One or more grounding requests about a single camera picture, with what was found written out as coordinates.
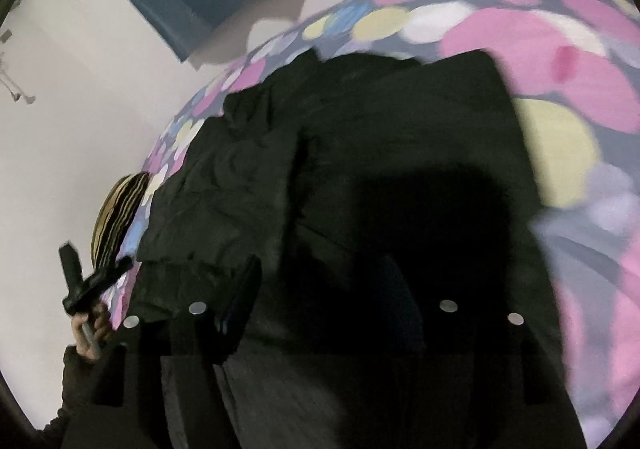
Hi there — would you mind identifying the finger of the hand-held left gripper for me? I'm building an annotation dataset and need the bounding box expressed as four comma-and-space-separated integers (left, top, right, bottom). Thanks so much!
58, 241, 82, 295
84, 256, 135, 297

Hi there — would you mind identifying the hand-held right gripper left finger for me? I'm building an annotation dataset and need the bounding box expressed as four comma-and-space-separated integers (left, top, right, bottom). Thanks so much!
65, 256, 263, 449

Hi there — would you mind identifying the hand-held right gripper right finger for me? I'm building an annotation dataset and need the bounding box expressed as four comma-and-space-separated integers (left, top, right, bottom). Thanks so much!
377, 256, 588, 449

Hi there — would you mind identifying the black jacket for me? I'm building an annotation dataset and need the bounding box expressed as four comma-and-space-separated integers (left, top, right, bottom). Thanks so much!
132, 49, 588, 449

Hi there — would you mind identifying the person's left forearm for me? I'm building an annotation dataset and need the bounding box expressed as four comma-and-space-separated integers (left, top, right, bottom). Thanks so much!
42, 344, 128, 435

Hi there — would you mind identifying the person's left hand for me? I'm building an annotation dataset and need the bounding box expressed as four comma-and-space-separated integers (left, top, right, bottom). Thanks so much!
70, 303, 115, 361

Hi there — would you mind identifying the striped yellow black pillow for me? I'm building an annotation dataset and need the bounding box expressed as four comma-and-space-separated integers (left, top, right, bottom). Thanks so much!
91, 172, 151, 270

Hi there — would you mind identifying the polka dot bed sheet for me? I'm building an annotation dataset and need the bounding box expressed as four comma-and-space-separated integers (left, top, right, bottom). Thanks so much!
107, 0, 640, 430

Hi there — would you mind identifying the small wall fixture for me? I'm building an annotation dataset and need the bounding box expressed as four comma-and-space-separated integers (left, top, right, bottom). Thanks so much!
0, 29, 37, 105

